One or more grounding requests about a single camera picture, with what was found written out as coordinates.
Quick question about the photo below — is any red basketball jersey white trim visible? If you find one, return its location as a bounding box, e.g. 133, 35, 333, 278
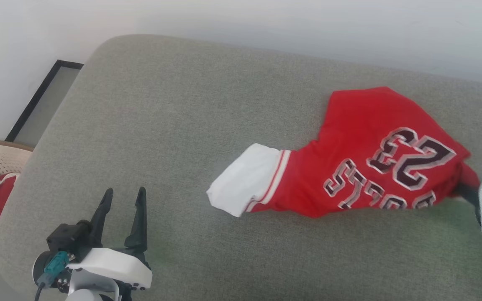
206, 87, 481, 219

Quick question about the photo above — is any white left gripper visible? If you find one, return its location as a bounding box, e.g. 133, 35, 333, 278
59, 187, 153, 298

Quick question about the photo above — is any grey fabric sofa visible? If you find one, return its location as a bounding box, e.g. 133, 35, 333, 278
0, 34, 482, 301

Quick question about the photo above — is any black framed grey panel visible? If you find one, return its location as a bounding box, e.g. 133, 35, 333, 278
5, 60, 84, 148

